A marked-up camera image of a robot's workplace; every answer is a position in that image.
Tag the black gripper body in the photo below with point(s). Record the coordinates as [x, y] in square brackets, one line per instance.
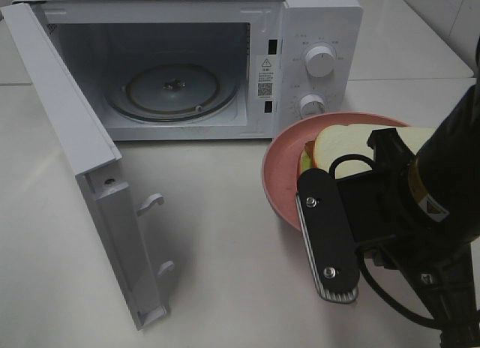
[375, 207]

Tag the sandwich with white bread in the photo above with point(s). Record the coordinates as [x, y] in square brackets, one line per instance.
[338, 140]

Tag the pink round plate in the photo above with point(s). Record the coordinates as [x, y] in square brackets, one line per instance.
[280, 163]

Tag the white microwave door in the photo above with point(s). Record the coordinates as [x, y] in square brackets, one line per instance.
[96, 165]

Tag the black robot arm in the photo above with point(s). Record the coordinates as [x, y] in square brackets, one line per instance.
[418, 213]

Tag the white lower timer knob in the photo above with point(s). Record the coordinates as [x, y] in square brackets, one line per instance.
[311, 105]

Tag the white upper power knob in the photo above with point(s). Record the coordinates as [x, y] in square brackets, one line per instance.
[319, 59]

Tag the white warning label sticker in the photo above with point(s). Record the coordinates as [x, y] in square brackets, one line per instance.
[266, 68]

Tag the white microwave oven body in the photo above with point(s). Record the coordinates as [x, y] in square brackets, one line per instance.
[93, 36]

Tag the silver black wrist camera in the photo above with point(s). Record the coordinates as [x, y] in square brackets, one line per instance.
[327, 237]

